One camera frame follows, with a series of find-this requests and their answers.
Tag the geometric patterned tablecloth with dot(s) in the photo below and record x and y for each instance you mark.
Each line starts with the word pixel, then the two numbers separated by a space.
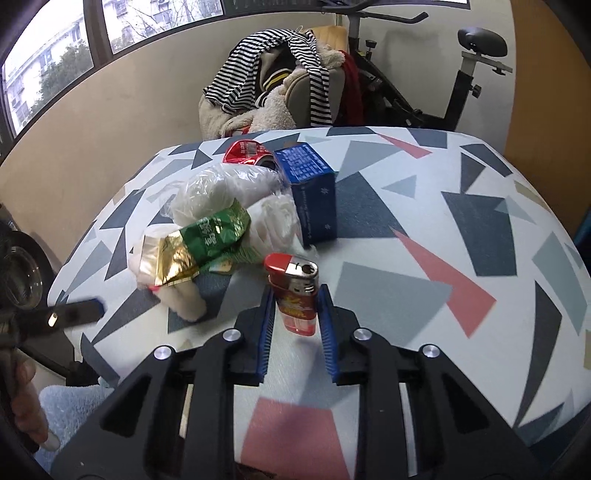
pixel 415 240

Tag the red lighter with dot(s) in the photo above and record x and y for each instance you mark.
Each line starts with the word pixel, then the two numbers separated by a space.
pixel 298 309

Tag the person's left hand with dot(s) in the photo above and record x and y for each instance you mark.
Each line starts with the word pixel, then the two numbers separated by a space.
pixel 32 406

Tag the tan chair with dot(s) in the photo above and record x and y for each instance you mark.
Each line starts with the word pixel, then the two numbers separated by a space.
pixel 330 37

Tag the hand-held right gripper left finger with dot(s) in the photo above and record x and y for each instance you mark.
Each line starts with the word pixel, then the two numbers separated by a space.
pixel 267 341

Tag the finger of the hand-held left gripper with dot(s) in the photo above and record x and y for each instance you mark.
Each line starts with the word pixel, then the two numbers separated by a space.
pixel 74 314

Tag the crushed red soda can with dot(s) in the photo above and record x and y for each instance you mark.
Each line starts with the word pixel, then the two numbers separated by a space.
pixel 242 152

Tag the blue cardboard box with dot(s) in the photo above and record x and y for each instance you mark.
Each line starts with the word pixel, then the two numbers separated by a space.
pixel 314 207

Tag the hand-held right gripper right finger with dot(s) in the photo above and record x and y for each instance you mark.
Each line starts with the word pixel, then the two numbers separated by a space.
pixel 328 341

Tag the window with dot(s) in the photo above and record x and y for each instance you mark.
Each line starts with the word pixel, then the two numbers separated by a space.
pixel 60 60

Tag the clear plastic bag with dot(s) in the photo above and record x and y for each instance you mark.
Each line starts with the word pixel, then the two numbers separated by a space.
pixel 221 189

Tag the red cloth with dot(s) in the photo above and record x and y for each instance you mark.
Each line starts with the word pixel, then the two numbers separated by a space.
pixel 353 92

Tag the wooden panel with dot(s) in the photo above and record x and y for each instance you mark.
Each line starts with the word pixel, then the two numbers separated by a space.
pixel 549 92

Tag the light blue fleece clothing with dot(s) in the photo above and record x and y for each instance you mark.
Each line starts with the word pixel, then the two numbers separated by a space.
pixel 74 415

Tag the person in striped clothing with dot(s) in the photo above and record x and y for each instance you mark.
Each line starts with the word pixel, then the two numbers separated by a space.
pixel 242 69

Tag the dark jacket with yellow stripe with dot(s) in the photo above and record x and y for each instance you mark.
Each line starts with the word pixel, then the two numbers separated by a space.
pixel 272 69

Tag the green and gold snack wrapper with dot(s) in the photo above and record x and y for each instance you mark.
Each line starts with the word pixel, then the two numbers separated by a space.
pixel 203 240

